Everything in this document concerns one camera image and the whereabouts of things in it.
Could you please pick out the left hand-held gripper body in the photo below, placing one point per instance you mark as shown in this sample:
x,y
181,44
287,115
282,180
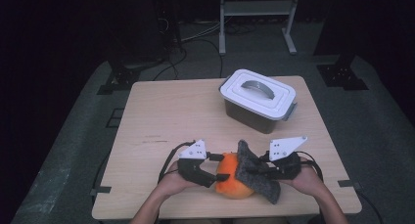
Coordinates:
x,y
194,171

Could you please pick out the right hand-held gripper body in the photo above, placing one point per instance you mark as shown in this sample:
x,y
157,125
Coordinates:
x,y
284,168

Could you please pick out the grey fuzzy cloth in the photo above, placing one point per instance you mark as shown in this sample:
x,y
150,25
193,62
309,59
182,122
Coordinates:
x,y
249,165

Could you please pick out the orange plush toy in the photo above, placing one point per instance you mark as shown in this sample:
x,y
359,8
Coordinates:
x,y
230,185

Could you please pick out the translucent plastic storage box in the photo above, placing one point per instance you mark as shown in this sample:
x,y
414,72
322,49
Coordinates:
x,y
251,118

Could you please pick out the person's left hand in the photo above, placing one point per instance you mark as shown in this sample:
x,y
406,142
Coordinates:
x,y
173,183

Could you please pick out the person's right hand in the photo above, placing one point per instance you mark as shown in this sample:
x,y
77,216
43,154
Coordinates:
x,y
308,180

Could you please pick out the black floor tape marking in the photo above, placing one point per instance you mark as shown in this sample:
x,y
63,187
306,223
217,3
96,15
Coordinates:
x,y
115,118

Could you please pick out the black stand base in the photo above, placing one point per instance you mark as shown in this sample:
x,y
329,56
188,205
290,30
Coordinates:
x,y
122,77
342,75

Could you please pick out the white metal stand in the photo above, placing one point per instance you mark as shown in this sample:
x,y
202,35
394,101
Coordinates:
x,y
254,8

